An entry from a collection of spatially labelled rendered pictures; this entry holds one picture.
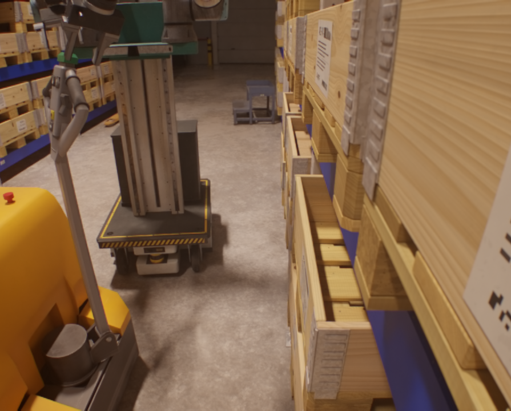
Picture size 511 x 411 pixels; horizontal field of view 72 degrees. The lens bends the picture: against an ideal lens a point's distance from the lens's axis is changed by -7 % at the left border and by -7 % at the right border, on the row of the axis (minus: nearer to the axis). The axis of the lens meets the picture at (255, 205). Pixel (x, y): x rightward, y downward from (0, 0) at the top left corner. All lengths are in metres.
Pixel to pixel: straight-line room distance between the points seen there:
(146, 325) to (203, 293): 0.40
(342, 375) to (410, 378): 0.39
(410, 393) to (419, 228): 0.24
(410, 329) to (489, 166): 0.29
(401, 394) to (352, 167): 0.31
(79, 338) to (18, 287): 0.30
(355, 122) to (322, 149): 0.36
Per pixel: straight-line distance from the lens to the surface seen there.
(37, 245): 1.57
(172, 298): 2.34
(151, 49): 2.09
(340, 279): 1.20
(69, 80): 1.14
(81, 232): 1.35
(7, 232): 1.50
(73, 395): 1.60
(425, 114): 0.30
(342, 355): 0.81
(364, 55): 0.53
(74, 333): 1.60
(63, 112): 1.16
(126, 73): 2.33
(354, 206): 0.59
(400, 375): 0.52
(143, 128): 2.42
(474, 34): 0.25
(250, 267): 2.54
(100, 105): 6.83
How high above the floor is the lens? 1.48
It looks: 26 degrees down
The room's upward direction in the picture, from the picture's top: straight up
